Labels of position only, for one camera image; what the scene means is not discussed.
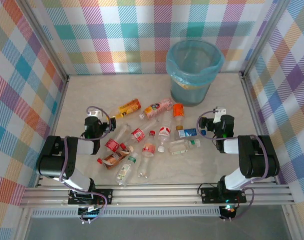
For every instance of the blue label blue cap bottle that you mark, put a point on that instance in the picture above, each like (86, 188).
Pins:
(189, 132)

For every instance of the yellow orange label bottle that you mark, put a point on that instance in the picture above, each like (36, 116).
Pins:
(128, 107)

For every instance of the small amber bottle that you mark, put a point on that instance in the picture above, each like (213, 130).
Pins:
(179, 127)

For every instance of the clear bottle red striped label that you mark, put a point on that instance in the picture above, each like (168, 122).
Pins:
(138, 134)

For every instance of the brown label bottle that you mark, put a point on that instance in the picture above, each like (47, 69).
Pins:
(114, 158)

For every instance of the clear bottle green white cap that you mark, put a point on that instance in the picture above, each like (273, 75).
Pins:
(178, 147)

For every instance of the clear bottle red white label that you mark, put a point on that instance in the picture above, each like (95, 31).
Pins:
(164, 131)

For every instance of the clear bottle pink label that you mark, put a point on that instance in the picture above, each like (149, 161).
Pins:
(148, 148)

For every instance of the green tea bottle white cap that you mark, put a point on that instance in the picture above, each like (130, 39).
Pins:
(124, 172)

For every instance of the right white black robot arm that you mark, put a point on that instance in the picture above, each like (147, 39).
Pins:
(256, 160)

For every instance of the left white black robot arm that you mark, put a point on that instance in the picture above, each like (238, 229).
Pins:
(54, 160)

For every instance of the blue trash bin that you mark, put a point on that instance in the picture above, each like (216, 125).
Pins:
(189, 96)

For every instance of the blue plastic bin liner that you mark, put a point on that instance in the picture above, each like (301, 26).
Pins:
(173, 67)

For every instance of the controller circuit board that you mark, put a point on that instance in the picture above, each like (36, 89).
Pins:
(227, 208)
(89, 215)

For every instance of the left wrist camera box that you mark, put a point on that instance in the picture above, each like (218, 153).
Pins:
(95, 113)

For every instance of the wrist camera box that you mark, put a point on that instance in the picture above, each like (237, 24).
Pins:
(95, 113)
(219, 112)

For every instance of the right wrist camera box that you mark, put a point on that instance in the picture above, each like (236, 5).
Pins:
(219, 112)

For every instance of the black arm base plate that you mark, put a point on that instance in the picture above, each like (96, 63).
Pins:
(108, 195)
(208, 195)

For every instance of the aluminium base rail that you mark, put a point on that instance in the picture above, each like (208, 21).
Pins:
(154, 197)

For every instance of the aluminium frame post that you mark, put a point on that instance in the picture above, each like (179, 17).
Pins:
(45, 40)
(263, 37)

